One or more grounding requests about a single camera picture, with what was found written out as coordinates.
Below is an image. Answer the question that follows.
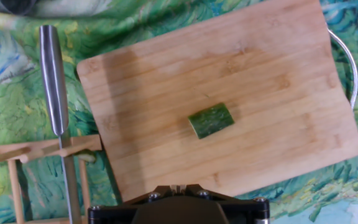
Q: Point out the wooden peg rack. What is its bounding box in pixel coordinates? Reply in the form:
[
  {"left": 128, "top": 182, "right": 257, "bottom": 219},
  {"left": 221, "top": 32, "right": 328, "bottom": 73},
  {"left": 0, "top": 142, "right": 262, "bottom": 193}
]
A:
[{"left": 0, "top": 134, "right": 103, "bottom": 224}]

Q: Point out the bamboo cutting board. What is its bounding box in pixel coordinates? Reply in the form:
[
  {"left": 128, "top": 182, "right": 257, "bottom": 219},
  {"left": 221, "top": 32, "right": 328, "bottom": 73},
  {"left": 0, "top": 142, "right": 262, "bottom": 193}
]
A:
[{"left": 76, "top": 0, "right": 358, "bottom": 203}]

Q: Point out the steel cleaver knife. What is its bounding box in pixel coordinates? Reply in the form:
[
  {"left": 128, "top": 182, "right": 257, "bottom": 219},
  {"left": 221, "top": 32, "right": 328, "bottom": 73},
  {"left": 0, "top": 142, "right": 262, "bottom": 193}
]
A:
[{"left": 38, "top": 24, "right": 83, "bottom": 224}]

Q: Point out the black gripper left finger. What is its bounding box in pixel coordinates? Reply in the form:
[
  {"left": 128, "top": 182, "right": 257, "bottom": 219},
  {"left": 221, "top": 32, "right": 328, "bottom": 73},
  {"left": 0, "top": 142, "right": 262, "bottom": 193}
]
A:
[{"left": 87, "top": 184, "right": 179, "bottom": 224}]

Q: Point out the green cucumber chunk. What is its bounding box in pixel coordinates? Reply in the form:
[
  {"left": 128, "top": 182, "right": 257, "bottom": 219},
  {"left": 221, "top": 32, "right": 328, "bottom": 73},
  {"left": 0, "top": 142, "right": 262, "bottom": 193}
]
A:
[{"left": 187, "top": 102, "right": 236, "bottom": 140}]

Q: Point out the painted landscape tablecloth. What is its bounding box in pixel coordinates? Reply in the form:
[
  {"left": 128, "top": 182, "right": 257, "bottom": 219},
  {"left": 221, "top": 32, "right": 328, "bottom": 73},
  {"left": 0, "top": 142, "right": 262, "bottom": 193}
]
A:
[{"left": 0, "top": 0, "right": 358, "bottom": 224}]

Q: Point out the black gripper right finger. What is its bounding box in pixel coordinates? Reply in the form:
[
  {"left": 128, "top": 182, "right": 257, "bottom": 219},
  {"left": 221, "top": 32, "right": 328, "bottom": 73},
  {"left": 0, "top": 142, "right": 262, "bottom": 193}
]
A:
[{"left": 180, "top": 183, "right": 272, "bottom": 224}]

